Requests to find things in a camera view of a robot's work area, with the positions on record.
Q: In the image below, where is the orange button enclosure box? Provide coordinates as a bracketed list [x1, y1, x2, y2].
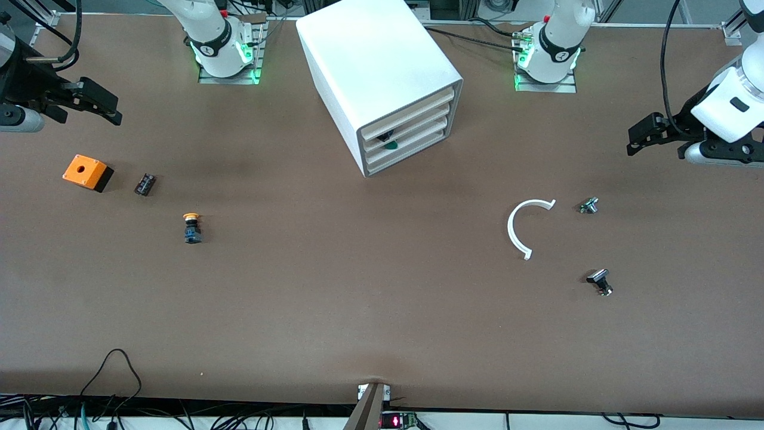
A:
[62, 154, 115, 193]

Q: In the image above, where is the white curved plastic piece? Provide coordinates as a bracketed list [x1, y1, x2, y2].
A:
[507, 199, 557, 261]

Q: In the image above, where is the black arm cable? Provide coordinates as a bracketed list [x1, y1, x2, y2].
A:
[15, 0, 84, 63]
[660, 0, 687, 135]

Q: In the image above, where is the circuit board with red display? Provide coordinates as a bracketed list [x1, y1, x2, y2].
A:
[380, 411, 420, 430]

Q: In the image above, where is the black curved cable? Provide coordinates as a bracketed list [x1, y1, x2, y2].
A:
[602, 412, 662, 429]

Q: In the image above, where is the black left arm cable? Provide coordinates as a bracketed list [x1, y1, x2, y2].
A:
[660, 0, 687, 135]

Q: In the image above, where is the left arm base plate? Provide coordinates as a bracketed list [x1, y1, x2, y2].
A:
[515, 24, 578, 93]

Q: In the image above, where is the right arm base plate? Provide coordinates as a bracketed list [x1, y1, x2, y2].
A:
[198, 18, 267, 85]

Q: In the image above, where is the black looped cable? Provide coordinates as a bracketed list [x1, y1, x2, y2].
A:
[79, 349, 143, 400]

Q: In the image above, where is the short black table cable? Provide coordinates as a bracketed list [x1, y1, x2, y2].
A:
[472, 17, 520, 38]

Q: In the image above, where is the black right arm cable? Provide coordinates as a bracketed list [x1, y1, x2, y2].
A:
[15, 0, 84, 63]

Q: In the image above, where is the orange mushroom push button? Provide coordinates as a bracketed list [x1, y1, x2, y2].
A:
[182, 213, 204, 244]

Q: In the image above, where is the long black table cable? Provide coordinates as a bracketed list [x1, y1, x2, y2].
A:
[425, 26, 526, 53]

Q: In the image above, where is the brown camera mount bar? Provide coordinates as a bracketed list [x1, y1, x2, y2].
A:
[343, 383, 387, 430]

